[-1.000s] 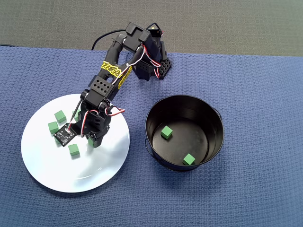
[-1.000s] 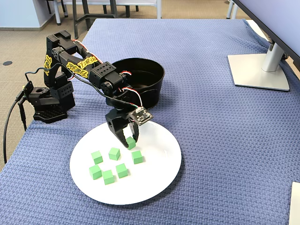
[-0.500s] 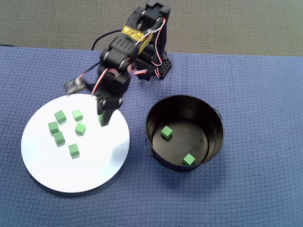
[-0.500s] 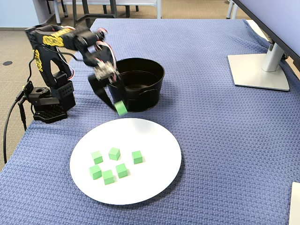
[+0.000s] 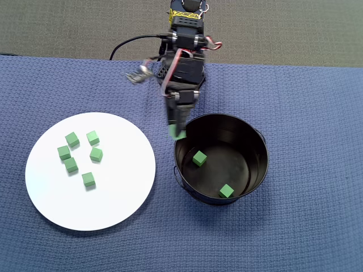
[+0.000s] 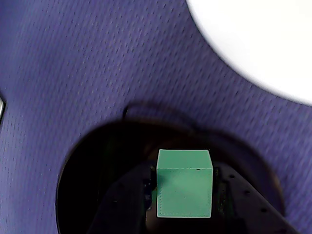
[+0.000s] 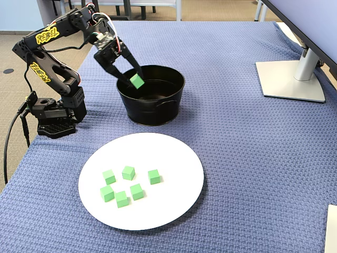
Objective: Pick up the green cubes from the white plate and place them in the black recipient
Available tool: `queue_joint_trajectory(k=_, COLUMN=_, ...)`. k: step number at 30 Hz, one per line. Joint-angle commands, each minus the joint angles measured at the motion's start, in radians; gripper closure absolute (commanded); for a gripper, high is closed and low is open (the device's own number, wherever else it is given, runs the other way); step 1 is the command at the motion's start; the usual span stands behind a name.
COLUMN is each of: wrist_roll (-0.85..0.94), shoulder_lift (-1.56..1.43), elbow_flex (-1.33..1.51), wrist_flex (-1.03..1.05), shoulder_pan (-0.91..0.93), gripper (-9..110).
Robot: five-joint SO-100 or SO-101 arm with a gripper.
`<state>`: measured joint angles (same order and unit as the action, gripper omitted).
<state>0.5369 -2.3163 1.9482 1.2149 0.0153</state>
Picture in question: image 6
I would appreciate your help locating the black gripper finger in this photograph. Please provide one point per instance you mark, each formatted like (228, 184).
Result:
(246, 214)
(126, 207)

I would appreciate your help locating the green cube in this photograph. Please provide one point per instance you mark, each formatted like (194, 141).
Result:
(182, 195)

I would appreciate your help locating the white round plate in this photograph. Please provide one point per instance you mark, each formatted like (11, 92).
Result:
(256, 36)

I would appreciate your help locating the black metal bucket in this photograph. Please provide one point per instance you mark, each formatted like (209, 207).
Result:
(85, 170)

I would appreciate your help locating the blue woven tablecloth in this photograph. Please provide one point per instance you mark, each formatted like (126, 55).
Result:
(73, 61)

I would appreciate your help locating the white flat rectangular object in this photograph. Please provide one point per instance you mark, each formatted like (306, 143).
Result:
(1, 107)

